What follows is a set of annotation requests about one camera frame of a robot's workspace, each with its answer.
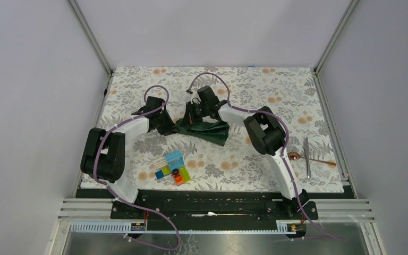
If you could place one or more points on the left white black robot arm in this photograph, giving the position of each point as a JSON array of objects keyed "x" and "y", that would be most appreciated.
[{"x": 104, "y": 154}]

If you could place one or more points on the aluminium frame post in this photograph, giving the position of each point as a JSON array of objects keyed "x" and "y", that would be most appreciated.
[
  {"x": 337, "y": 33},
  {"x": 89, "y": 35}
]

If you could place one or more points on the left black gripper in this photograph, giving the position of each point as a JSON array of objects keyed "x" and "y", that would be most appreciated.
[{"x": 170, "y": 127}]

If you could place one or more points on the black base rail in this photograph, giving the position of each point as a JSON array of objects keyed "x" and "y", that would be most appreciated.
[{"x": 202, "y": 210}]

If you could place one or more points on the silver table knife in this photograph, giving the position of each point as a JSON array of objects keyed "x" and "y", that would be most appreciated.
[{"x": 307, "y": 159}]

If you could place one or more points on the copper spoon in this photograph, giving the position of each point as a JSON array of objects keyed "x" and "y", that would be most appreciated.
[{"x": 297, "y": 156}]

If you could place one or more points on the dark green cloth napkin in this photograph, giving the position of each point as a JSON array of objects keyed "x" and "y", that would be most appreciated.
[{"x": 216, "y": 132}]

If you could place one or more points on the floral patterned table mat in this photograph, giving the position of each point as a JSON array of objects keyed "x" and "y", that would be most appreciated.
[{"x": 289, "y": 92}]

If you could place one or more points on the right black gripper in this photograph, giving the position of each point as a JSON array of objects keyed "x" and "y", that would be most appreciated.
[{"x": 189, "y": 117}]

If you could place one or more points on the colourful toy brick assembly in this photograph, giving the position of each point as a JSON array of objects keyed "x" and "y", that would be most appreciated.
[{"x": 173, "y": 165}]

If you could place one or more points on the left aluminium frame post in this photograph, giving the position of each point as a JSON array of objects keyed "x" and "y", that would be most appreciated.
[{"x": 89, "y": 35}]

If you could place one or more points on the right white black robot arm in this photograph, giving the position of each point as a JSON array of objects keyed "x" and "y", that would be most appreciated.
[{"x": 267, "y": 132}]

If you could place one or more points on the right aluminium frame post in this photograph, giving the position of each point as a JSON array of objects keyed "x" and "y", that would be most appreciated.
[{"x": 337, "y": 33}]

